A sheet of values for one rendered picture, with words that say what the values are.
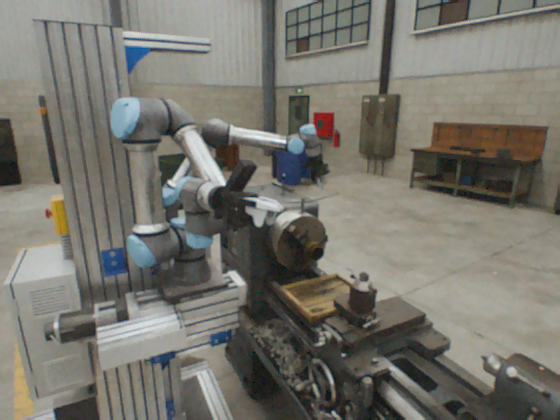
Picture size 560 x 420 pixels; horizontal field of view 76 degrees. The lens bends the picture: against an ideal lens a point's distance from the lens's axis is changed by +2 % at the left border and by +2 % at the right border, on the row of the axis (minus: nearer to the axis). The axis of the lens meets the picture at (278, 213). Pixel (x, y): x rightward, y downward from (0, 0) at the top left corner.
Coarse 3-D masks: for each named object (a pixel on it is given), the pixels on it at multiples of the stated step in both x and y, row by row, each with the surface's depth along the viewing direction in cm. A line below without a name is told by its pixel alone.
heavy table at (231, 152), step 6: (222, 144) 1077; (234, 144) 1015; (216, 150) 1071; (222, 150) 1083; (228, 150) 1006; (234, 150) 1019; (216, 156) 1078; (222, 156) 1090; (228, 156) 1012; (234, 156) 1025; (228, 162) 1019; (234, 162) 1030; (228, 168) 1025; (234, 168) 1038
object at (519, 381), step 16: (496, 368) 99; (512, 368) 92; (528, 368) 92; (544, 368) 92; (496, 384) 95; (512, 384) 92; (528, 384) 88; (544, 384) 87; (480, 400) 108; (496, 400) 97; (512, 400) 92; (528, 400) 88; (544, 400) 86; (464, 416) 105; (480, 416) 103; (496, 416) 98; (512, 416) 93; (528, 416) 87; (544, 416) 86
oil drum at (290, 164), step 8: (280, 152) 830; (288, 152) 821; (280, 160) 835; (288, 160) 825; (296, 160) 830; (280, 168) 840; (288, 168) 831; (296, 168) 836; (280, 176) 846; (288, 176) 837; (296, 176) 842; (288, 184) 842; (296, 184) 848
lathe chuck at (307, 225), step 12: (288, 216) 189; (300, 216) 186; (312, 216) 189; (276, 228) 187; (300, 228) 187; (312, 228) 191; (324, 228) 195; (276, 240) 184; (288, 240) 186; (276, 252) 185; (288, 252) 188; (288, 264) 190; (312, 264) 198
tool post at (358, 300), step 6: (354, 288) 138; (354, 294) 138; (360, 294) 135; (366, 294) 135; (372, 294) 136; (354, 300) 138; (360, 300) 135; (366, 300) 135; (372, 300) 137; (354, 306) 139; (360, 306) 135; (366, 306) 136; (372, 306) 138; (360, 312) 136; (366, 312) 137
